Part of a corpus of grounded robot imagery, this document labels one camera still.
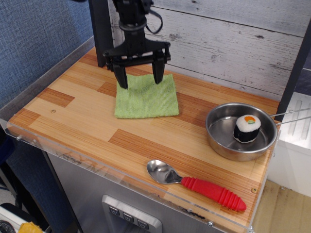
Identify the steel pan with wire handle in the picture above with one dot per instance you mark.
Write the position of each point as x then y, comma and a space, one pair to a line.
221, 122

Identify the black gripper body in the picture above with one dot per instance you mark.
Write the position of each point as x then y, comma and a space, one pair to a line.
136, 49

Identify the silver button control panel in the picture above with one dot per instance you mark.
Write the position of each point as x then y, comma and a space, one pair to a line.
132, 215

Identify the dark grey right post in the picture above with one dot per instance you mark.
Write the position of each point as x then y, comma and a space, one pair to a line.
296, 71

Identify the spoon with red handle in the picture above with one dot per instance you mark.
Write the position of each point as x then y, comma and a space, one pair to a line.
163, 173

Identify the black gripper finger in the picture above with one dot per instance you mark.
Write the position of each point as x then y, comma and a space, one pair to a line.
158, 67
120, 74

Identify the plush sushi roll toy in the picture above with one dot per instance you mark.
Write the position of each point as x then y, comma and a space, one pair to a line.
247, 128

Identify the white ridged block right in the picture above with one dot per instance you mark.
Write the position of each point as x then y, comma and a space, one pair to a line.
297, 127

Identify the dark grey left post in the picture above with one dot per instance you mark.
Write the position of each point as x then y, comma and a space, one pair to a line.
101, 25

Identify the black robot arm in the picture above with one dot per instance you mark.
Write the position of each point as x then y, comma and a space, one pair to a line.
135, 11

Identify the yellow object bottom left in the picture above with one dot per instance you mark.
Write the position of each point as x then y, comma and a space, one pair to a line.
29, 227

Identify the dark grey post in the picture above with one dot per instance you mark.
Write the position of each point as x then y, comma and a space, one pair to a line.
101, 25
296, 71

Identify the clear acrylic front guard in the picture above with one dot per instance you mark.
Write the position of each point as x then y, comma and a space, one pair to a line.
118, 168

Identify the green microfiber cloth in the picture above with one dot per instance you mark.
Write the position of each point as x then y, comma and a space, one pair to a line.
144, 98

